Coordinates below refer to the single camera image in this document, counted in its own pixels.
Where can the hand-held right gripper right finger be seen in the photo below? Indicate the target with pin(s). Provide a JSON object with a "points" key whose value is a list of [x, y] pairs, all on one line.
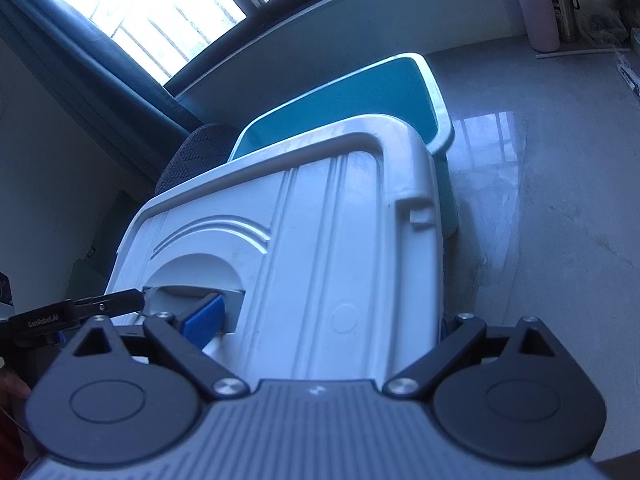
{"points": [[465, 331]]}

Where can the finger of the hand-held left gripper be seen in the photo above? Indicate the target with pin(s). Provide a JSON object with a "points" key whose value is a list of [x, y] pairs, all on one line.
{"points": [[115, 302]]}

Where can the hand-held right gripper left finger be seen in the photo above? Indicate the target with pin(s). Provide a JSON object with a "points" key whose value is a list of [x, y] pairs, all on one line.
{"points": [[205, 321]]}

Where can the white plastic bin lid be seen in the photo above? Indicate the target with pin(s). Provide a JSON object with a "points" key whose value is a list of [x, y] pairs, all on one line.
{"points": [[310, 240]]}

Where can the blue plastic storage bin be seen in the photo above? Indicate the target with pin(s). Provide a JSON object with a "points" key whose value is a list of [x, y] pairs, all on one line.
{"points": [[350, 105]]}

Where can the grey fabric chair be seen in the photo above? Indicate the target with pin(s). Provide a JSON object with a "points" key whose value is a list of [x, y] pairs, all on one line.
{"points": [[195, 155]]}

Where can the blue curtain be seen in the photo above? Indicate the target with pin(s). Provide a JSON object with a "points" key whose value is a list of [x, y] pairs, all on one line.
{"points": [[75, 70]]}

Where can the white strip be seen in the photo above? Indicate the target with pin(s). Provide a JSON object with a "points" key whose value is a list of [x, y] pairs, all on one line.
{"points": [[575, 53]]}

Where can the window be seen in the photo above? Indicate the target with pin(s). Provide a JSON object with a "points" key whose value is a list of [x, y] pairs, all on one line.
{"points": [[150, 0]]}

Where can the pink water bottle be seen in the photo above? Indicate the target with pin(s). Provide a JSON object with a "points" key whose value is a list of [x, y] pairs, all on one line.
{"points": [[537, 15]]}

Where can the clear plastic bag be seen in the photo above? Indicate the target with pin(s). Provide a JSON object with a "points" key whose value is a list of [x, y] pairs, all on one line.
{"points": [[607, 27]]}

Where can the steel thermos flask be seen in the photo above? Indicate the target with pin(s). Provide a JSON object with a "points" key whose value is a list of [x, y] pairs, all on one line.
{"points": [[562, 0]]}

